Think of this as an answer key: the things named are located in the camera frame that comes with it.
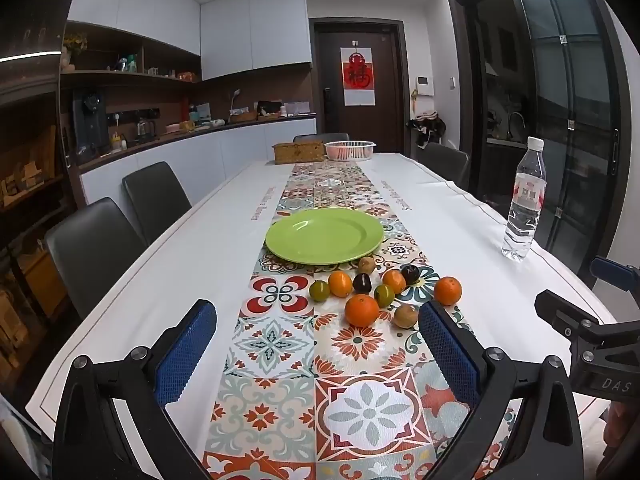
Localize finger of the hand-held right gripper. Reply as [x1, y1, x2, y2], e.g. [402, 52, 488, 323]
[534, 289, 640, 348]
[589, 255, 640, 293]

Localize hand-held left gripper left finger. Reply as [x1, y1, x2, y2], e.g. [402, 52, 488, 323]
[52, 299, 218, 480]

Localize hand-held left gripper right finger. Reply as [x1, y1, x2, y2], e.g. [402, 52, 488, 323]
[417, 301, 585, 480]

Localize small orange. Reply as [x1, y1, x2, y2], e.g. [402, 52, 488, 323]
[382, 269, 407, 295]
[328, 271, 354, 298]
[433, 276, 463, 306]

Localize large orange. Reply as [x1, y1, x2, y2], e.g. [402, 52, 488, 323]
[345, 294, 381, 328]

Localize green plate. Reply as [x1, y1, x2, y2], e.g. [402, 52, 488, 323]
[265, 208, 385, 266]

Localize clear plastic water bottle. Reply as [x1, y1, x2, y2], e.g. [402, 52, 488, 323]
[501, 136, 547, 262]

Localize patterned table runner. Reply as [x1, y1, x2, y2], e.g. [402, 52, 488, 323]
[202, 160, 516, 480]

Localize dark grey chair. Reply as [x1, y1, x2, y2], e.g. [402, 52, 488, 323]
[417, 142, 471, 191]
[293, 132, 350, 144]
[44, 197, 148, 321]
[122, 161, 193, 246]

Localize glass sliding door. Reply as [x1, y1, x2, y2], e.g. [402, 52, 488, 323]
[509, 0, 632, 273]

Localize clear drinking glass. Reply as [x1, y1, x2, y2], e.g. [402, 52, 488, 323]
[314, 160, 346, 207]

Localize white counter cabinets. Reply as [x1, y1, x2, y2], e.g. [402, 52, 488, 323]
[77, 116, 318, 207]

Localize white plastic colander basket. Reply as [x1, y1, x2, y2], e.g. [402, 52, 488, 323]
[324, 140, 376, 162]

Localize bags on rack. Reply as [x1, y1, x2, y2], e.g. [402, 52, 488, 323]
[407, 110, 447, 150]

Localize wicker basket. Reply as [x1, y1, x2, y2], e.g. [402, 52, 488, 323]
[272, 141, 327, 165]

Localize dark brown door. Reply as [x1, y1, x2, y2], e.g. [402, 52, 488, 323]
[309, 17, 406, 155]

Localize red and white door poster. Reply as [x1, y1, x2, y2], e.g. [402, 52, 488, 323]
[341, 46, 376, 107]

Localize white upper cabinets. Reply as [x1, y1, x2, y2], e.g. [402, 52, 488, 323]
[67, 0, 313, 82]

